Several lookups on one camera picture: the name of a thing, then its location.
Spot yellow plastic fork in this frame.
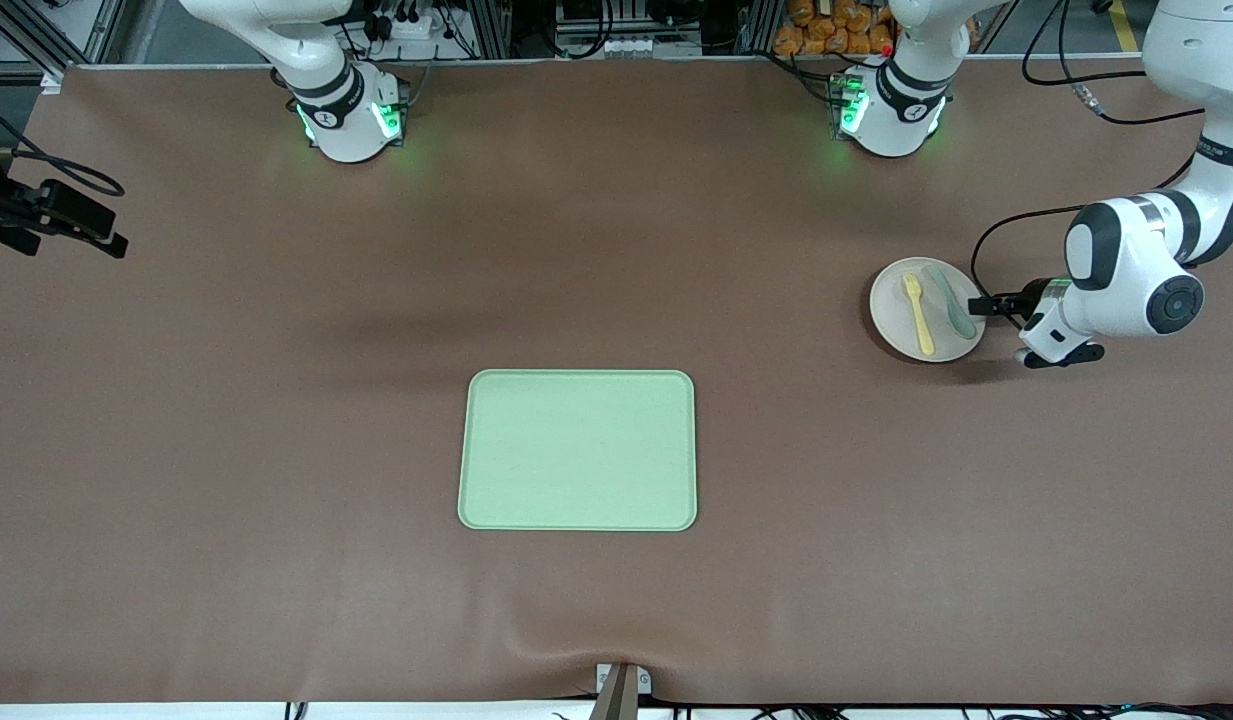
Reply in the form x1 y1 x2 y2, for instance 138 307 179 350
901 273 937 357

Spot beige round plate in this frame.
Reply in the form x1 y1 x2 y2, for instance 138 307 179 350
869 257 987 363

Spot teal plastic spoon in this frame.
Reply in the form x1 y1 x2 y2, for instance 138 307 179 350
924 264 978 339

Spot brown table cover mat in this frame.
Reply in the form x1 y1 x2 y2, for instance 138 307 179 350
0 60 1233 706

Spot orange packaged items pile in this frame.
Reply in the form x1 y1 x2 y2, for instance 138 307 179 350
773 0 902 57

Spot white power strip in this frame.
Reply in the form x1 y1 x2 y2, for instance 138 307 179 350
369 8 449 43

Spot light green rectangular tray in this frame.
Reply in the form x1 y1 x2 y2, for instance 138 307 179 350
457 369 698 532

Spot white socket bar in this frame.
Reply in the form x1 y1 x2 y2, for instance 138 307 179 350
554 35 659 59

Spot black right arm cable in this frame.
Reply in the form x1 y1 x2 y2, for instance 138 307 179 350
0 92 127 198

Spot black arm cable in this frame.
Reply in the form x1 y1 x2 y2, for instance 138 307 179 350
971 0 1209 301
0 92 127 198

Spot aluminium frame profile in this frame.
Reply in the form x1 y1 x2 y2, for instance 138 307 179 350
0 0 127 91

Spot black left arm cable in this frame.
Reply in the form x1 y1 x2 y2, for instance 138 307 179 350
971 0 1209 301

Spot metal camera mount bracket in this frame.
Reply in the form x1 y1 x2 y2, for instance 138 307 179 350
594 662 654 720

